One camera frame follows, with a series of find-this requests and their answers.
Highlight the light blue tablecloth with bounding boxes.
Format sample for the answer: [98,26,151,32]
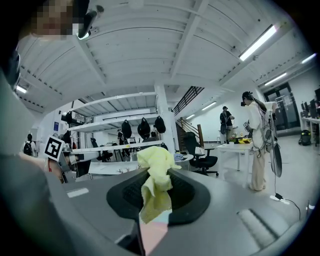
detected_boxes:
[149,211,173,226]

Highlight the person's white printed shirt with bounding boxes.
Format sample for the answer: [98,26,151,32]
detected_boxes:
[0,42,36,158]

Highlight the staircase with wooden post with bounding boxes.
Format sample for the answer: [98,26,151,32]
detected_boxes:
[175,116,205,148]

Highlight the pink plate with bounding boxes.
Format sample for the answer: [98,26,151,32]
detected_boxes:
[140,219,168,255]

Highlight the yellow cloth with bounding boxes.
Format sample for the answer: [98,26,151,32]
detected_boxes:
[136,146,182,225]

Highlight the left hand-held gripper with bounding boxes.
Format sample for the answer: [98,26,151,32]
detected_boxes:
[44,134,101,184]

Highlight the black glass door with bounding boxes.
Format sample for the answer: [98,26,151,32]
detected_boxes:
[263,82,301,132]

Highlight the person's head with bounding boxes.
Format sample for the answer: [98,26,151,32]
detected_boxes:
[21,0,91,42]

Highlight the white metal shelf rack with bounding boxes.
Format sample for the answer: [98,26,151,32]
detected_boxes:
[67,91,176,176]

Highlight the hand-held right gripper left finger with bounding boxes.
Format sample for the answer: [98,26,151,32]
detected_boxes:
[106,169,151,256]

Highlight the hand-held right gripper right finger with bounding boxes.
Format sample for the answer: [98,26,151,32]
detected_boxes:
[166,169,211,226]

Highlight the person's left forearm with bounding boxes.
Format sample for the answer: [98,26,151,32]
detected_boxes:
[18,151,65,184]

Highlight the black vacuum cleaner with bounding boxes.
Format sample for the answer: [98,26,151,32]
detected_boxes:
[298,129,312,146]

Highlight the white square table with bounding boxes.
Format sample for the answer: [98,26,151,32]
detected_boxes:
[216,142,255,181]

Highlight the black mezzanine railing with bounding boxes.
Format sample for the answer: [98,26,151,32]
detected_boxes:
[172,86,205,116]

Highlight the power adapter with cable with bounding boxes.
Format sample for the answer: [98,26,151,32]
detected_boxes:
[269,192,302,221]

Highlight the grey backpack rig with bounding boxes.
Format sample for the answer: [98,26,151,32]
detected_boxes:
[261,101,283,178]

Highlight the black head-mounted camera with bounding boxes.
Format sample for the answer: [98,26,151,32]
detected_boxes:
[76,4,105,40]

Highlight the black office chair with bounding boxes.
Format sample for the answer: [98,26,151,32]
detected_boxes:
[183,131,219,176]

